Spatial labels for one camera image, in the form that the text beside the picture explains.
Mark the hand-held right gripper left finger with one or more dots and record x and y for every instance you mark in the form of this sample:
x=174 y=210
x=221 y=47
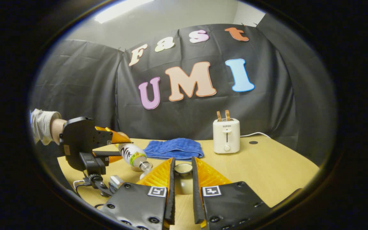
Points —
x=171 y=198

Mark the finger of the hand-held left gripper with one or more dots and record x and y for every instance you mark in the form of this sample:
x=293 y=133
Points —
x=113 y=137
x=107 y=154

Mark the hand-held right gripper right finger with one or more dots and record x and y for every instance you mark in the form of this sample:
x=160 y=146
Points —
x=196 y=198

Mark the white teacup lid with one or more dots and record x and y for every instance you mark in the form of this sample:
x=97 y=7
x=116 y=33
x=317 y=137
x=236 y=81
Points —
x=184 y=183

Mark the clear plastic water bottle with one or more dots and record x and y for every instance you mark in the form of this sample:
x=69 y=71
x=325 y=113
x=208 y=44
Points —
x=133 y=155

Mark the white ceramic teacup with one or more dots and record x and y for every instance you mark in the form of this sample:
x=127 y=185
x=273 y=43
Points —
x=144 y=175

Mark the blue folded towel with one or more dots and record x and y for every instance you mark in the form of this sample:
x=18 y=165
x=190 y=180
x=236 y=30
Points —
x=174 y=148

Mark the white toaster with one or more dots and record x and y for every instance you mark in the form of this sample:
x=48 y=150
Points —
x=226 y=137

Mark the brown toast slice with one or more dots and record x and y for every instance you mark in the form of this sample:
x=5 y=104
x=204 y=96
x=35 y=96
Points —
x=227 y=115
x=218 y=116

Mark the black backdrop cloth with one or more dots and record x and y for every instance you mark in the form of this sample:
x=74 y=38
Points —
x=283 y=95

